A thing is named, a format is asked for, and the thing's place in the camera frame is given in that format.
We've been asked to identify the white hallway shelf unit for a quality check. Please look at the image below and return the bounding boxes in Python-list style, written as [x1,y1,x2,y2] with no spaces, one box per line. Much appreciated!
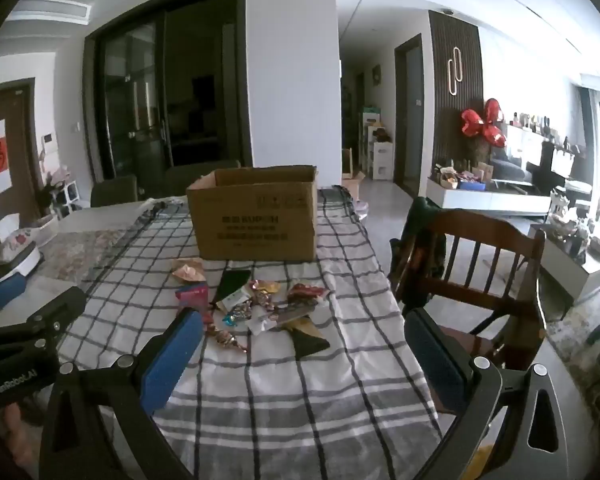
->
[360,107,395,181]

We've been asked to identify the white side table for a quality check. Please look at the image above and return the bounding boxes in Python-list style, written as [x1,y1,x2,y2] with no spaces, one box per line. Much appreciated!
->
[530,225,600,321]

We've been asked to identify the brown candy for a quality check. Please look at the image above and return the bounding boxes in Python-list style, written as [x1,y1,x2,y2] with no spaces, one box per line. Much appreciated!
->
[212,327,248,353]

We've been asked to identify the green upholstered chair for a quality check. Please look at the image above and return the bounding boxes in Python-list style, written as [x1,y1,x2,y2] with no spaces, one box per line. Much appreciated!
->
[162,160,241,196]
[91,176,138,207]

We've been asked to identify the peach snack packet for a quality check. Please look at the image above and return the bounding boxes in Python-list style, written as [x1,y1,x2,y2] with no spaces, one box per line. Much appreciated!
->
[171,258,206,281]

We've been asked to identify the white low cabinet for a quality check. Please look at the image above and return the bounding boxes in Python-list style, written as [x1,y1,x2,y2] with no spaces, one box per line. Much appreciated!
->
[426,177,551,216]

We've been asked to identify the grey checked tablecloth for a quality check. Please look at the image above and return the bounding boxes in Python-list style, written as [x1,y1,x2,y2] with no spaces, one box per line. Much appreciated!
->
[55,185,446,480]

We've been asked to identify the dark jacket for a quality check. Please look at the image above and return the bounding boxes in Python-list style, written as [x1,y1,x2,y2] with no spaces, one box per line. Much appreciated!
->
[390,196,448,281]

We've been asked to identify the grey interior door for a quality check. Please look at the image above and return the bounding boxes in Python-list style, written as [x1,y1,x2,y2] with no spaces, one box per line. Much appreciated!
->
[394,34,425,198]

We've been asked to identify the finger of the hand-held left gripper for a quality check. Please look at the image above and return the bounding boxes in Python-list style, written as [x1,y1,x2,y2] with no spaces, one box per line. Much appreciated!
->
[0,279,28,311]
[0,287,86,356]

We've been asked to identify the pink red snack packet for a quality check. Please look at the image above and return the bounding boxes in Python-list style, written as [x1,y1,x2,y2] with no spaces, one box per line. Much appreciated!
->
[175,282,208,311]

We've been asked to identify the dark green rectangular packet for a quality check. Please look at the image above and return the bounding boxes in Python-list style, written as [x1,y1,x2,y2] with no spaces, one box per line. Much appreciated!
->
[210,270,251,311]

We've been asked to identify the floral tissue box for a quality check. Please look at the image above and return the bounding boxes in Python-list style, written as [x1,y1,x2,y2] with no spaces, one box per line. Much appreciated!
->
[0,215,58,281]

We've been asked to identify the floral table cloth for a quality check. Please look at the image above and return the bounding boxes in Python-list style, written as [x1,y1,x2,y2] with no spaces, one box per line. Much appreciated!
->
[37,227,141,286]

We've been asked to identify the black piano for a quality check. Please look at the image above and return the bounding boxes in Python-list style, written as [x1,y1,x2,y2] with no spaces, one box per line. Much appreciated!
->
[527,140,588,193]

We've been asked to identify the person's left hand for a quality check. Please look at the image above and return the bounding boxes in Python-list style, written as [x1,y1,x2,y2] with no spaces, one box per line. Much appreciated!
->
[2,400,36,453]

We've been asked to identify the white cube shelf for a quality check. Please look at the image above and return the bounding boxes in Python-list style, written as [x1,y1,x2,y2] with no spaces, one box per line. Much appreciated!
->
[55,180,78,218]

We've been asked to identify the white snack packet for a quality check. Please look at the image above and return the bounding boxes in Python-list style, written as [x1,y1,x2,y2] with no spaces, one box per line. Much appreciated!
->
[247,307,276,333]

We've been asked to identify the dark glass sliding door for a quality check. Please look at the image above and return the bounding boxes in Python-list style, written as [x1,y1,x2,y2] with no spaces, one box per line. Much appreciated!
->
[82,0,253,181]

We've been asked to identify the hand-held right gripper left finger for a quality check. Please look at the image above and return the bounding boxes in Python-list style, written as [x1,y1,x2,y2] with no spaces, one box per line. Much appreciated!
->
[39,307,203,480]

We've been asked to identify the ceiling air vent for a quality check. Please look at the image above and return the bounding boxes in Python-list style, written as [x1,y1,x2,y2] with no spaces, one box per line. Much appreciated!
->
[10,0,93,26]

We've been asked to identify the wooden chair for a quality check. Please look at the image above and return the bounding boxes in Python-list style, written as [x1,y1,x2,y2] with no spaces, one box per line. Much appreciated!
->
[395,207,548,371]

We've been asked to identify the looped wall light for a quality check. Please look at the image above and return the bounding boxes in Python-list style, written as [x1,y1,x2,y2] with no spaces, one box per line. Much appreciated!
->
[447,46,465,96]

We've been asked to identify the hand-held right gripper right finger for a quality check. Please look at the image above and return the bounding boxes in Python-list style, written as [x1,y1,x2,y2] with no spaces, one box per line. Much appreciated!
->
[405,307,576,480]

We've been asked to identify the brown cardboard box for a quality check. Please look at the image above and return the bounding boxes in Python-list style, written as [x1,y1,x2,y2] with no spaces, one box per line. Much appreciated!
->
[186,165,318,262]

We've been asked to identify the red foil balloons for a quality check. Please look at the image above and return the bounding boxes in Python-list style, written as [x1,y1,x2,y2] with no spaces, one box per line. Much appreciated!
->
[461,99,508,148]

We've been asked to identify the dark slatted wall panel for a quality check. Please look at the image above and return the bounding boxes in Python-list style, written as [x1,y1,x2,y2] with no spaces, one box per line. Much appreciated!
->
[428,10,481,181]

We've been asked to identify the dark triangular snack packet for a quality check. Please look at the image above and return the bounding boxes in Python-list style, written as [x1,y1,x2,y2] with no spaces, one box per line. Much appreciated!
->
[285,317,331,359]

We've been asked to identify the small open cardboard box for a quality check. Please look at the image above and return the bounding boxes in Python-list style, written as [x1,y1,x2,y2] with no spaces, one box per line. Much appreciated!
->
[342,149,366,196]

